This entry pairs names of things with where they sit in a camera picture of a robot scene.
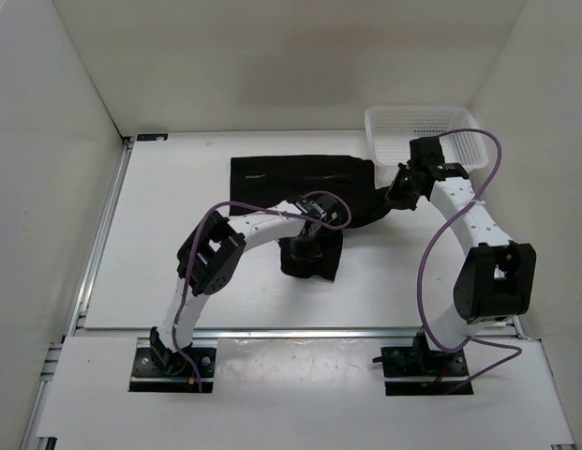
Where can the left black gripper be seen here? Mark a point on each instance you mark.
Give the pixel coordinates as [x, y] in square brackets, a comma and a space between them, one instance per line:
[308, 253]

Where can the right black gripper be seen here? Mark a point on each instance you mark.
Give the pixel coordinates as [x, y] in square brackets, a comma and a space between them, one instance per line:
[394, 196]

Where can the black shorts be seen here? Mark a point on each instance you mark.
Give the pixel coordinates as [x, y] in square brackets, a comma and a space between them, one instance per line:
[267, 181]

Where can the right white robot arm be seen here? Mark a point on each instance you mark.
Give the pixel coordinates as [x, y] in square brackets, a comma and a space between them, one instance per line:
[496, 279]

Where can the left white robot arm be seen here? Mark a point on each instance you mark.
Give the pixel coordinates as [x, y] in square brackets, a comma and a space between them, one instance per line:
[209, 257]

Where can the white plastic basket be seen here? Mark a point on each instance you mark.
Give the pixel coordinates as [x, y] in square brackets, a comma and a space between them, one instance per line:
[389, 130]

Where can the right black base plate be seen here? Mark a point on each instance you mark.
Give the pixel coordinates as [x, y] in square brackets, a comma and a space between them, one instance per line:
[409, 372]

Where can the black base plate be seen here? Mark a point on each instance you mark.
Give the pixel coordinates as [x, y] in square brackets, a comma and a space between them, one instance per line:
[147, 375]
[409, 372]

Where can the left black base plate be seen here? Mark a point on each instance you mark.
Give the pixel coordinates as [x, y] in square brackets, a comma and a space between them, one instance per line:
[147, 375]

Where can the aluminium front rail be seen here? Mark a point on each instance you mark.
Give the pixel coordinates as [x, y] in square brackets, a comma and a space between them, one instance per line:
[511, 330]

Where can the aluminium left rail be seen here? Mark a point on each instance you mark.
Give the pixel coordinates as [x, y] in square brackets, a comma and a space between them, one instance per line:
[80, 301]

